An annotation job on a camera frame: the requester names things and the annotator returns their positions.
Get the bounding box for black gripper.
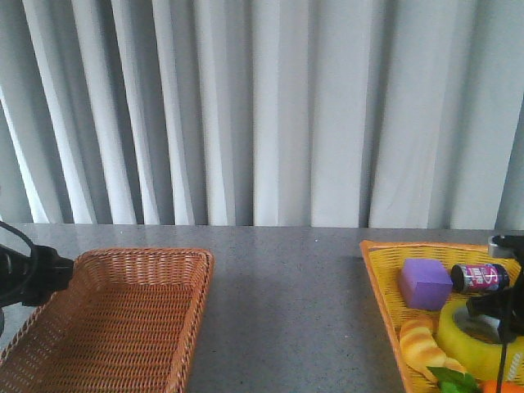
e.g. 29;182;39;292
466;235;523;342
1;246;75;307

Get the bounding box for yellow tape roll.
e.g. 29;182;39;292
436;300;502;381

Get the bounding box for small dark labelled bottle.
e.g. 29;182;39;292
450;264;510;294

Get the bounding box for toy orange carrot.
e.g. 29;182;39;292
480;380;524;393

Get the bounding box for purple foam block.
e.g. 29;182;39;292
399;258;453;311

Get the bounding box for green carrot leaves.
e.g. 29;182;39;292
428;367;481;393

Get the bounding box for toy croissant bread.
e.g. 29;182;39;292
399;316;467;383

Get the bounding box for brown wicker basket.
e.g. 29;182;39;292
1;247;215;392

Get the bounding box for yellow wicker basket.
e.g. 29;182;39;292
360;241;520;392

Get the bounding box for grey pleated curtain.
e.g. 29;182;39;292
1;1;523;230

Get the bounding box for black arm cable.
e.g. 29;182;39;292
496;286;517;393
0;219;40;308

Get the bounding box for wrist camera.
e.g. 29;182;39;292
488;235;516;259

